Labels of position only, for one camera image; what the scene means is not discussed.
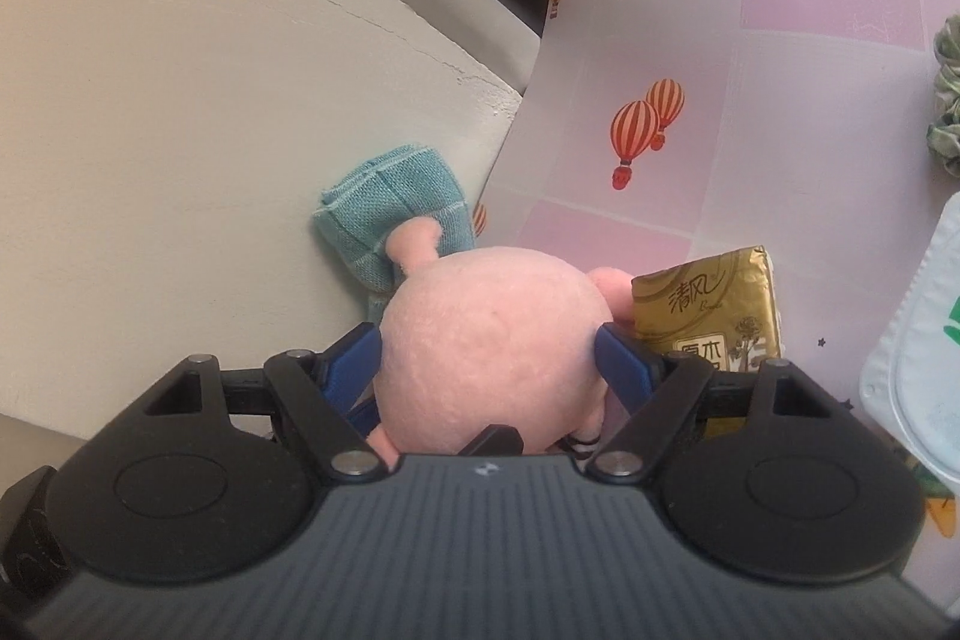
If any gold tissue pack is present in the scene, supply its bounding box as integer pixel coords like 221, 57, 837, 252
629, 244, 788, 440

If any pink plush toy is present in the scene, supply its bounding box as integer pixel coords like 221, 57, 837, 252
368, 216, 633, 464

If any white yogurt cup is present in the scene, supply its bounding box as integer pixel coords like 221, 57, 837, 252
859, 197, 960, 492

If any green white scrunchie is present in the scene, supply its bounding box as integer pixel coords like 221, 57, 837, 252
926, 14, 960, 179

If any teal folded towel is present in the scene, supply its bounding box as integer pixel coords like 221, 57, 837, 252
313, 145, 475, 323

